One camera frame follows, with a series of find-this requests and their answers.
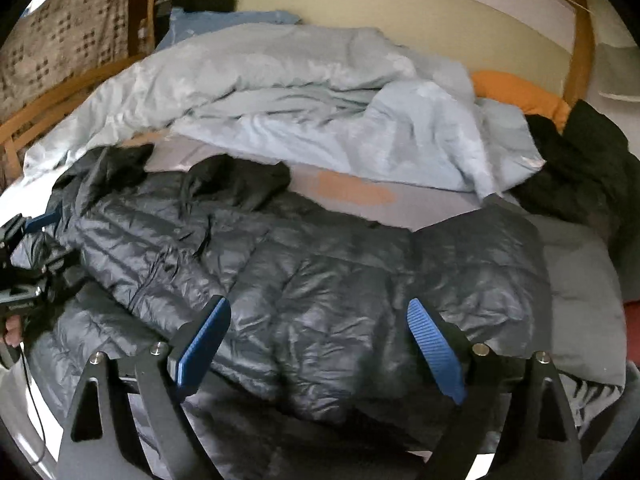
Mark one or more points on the black puffer jacket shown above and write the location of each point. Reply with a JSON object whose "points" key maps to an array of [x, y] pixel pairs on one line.
{"points": [[325, 285]]}

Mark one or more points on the blue pillow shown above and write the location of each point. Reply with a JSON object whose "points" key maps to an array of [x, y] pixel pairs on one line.
{"points": [[210, 22]]}

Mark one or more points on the brown checkered curtain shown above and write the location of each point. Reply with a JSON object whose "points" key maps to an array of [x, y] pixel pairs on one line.
{"points": [[60, 35]]}

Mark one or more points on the light blue duvet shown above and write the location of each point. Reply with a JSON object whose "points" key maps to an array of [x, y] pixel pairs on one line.
{"points": [[300, 85]]}

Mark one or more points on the red phone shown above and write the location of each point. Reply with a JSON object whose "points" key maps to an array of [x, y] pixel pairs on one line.
{"points": [[632, 330]]}

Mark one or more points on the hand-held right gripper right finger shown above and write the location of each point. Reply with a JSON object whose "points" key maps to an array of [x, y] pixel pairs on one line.
{"points": [[435, 350]]}

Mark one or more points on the black fleece garment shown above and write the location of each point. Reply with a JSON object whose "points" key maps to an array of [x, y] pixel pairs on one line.
{"points": [[585, 170]]}

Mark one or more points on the zebra striped cloth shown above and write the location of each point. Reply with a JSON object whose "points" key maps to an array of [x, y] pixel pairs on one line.
{"points": [[590, 395]]}

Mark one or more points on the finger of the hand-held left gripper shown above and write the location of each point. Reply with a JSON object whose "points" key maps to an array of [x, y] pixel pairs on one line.
{"points": [[45, 219]]}

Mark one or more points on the wooden bed frame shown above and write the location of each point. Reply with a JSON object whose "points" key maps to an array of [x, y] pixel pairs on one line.
{"points": [[582, 50]]}

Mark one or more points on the grey garment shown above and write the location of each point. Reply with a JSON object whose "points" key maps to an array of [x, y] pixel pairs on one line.
{"points": [[580, 300]]}

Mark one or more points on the orange pillow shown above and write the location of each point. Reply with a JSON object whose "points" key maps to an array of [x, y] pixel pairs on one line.
{"points": [[515, 90]]}

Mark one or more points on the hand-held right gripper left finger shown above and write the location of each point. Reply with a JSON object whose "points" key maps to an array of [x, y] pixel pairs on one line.
{"points": [[200, 345]]}

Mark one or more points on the person's left hand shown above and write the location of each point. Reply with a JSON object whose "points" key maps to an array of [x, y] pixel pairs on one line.
{"points": [[11, 332]]}

